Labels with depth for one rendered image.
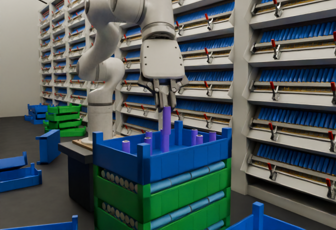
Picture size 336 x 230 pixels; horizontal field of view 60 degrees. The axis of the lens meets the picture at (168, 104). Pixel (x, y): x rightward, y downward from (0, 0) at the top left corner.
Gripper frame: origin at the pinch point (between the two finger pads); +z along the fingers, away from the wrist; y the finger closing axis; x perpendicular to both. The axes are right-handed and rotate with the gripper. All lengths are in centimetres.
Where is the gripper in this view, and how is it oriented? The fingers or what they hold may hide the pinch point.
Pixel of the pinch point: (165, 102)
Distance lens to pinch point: 66.0
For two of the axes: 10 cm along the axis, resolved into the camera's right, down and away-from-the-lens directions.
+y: -9.7, 0.2, -2.3
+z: 1.0, 9.4, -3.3
